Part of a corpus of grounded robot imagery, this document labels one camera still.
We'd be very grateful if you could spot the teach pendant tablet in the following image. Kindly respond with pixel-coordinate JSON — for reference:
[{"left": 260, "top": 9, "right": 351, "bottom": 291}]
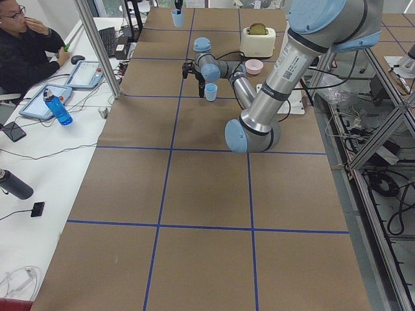
[
  {"left": 65, "top": 60, "right": 103, "bottom": 89},
  {"left": 19, "top": 84, "right": 73, "bottom": 121}
]

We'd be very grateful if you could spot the small black square pad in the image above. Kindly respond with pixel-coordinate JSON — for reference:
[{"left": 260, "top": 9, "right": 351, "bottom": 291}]
[{"left": 30, "top": 202, "right": 45, "bottom": 218}]

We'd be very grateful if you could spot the pink bowl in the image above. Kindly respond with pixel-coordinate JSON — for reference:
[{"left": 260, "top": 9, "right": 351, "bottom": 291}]
[{"left": 244, "top": 59, "right": 264, "bottom": 75}]

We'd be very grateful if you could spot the white cable bundle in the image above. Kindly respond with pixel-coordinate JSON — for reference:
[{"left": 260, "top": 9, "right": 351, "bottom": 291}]
[{"left": 0, "top": 265, "right": 42, "bottom": 301}]

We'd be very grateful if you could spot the black smartphone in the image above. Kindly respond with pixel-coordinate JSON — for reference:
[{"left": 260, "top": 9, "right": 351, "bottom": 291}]
[{"left": 1, "top": 121, "right": 27, "bottom": 142}]

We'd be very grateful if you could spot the blue water bottle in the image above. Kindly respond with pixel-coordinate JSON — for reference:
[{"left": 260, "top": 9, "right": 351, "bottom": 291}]
[{"left": 43, "top": 88, "right": 73, "bottom": 126}]

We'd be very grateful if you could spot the dark thermos bottle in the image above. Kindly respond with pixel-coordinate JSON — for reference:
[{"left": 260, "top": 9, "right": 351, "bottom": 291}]
[{"left": 1, "top": 169, "right": 34, "bottom": 200}]

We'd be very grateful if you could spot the black keyboard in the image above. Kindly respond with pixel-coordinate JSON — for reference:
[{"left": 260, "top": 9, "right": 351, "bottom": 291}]
[{"left": 98, "top": 27, "right": 116, "bottom": 58}]

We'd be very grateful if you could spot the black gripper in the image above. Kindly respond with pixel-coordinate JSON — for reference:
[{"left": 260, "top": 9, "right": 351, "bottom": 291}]
[{"left": 174, "top": 0, "right": 205, "bottom": 97}]

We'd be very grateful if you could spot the near teach pendant tablet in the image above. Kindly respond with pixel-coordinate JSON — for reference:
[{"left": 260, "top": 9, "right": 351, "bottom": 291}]
[{"left": 19, "top": 84, "right": 73, "bottom": 121}]

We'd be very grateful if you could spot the far teach pendant tablet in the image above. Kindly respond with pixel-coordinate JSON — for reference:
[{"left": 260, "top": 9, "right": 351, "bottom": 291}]
[{"left": 65, "top": 60, "right": 103, "bottom": 89}]

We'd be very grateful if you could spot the black computer mouse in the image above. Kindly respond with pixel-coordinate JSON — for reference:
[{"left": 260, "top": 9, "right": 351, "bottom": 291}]
[{"left": 71, "top": 55, "right": 85, "bottom": 65}]

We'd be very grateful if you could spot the cream toaster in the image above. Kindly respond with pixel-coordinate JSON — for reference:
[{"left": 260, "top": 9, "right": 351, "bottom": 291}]
[{"left": 239, "top": 27, "right": 276, "bottom": 58}]

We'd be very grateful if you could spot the light blue cup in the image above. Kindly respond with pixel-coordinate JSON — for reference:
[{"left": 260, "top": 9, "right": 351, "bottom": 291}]
[
  {"left": 171, "top": 9, "right": 185, "bottom": 28},
  {"left": 204, "top": 83, "right": 218, "bottom": 102}
]

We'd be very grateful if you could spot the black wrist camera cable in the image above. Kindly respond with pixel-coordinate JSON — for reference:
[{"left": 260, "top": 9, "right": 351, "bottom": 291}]
[{"left": 213, "top": 51, "right": 249, "bottom": 71}]

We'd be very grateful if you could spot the aluminium frame post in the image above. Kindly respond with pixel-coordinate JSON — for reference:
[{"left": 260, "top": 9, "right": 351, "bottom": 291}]
[{"left": 74, "top": 0, "right": 121, "bottom": 99}]

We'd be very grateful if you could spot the seated person in black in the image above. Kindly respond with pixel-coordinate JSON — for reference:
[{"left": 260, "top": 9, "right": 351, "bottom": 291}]
[{"left": 1, "top": 1, "right": 71, "bottom": 97}]

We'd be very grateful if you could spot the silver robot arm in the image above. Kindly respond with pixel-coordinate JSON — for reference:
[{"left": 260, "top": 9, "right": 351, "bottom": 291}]
[{"left": 190, "top": 0, "right": 383, "bottom": 154}]

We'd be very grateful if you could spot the toast slice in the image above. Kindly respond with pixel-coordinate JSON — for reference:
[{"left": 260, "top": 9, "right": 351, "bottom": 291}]
[{"left": 248, "top": 23, "right": 267, "bottom": 36}]

